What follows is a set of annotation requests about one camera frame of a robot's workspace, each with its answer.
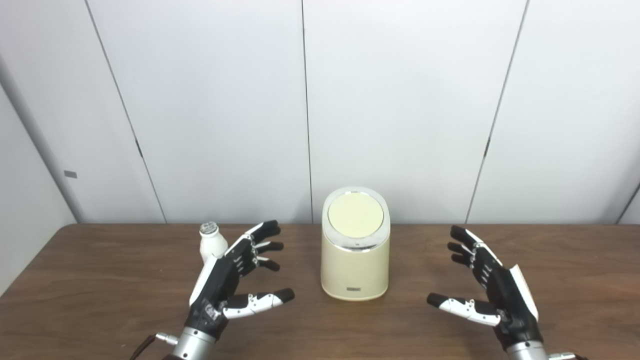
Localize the cream-colored round bin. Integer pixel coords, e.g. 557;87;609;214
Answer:
320;187;391;302

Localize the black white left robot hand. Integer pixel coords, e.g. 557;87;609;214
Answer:
185;220;296;342

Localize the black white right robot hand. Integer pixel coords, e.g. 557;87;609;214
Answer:
426;225;545;351

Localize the cream round bin lid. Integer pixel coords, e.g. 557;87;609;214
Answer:
327;192;385;239

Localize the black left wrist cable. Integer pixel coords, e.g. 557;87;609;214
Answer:
130;332;179;360

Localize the small white plastic bottle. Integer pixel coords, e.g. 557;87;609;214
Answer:
199;221;229;264

